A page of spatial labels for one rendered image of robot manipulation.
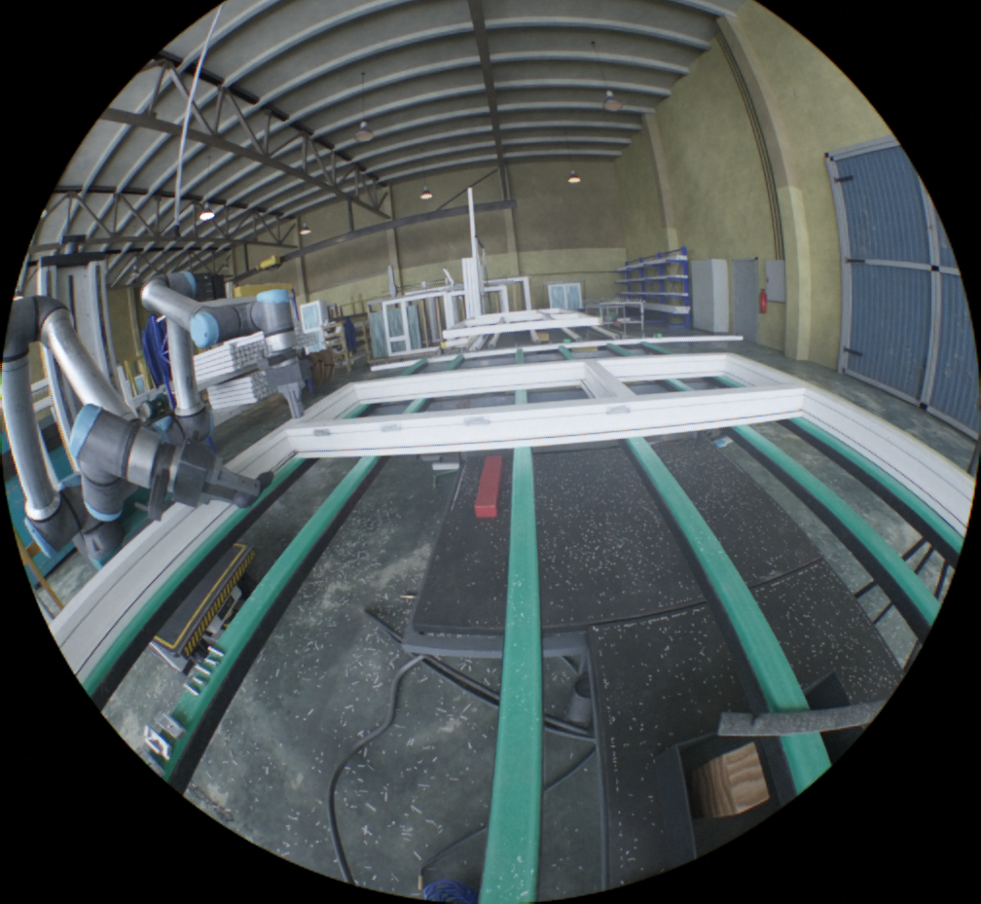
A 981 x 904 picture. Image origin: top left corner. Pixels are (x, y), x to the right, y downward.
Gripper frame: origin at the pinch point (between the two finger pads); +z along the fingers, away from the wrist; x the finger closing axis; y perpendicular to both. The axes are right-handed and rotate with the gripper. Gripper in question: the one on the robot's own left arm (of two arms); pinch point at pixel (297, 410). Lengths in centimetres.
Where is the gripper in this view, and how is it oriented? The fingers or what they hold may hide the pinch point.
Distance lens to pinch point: 96.6
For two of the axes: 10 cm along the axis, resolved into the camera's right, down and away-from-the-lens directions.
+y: 0.7, -3.5, 9.3
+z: 1.1, 9.3, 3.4
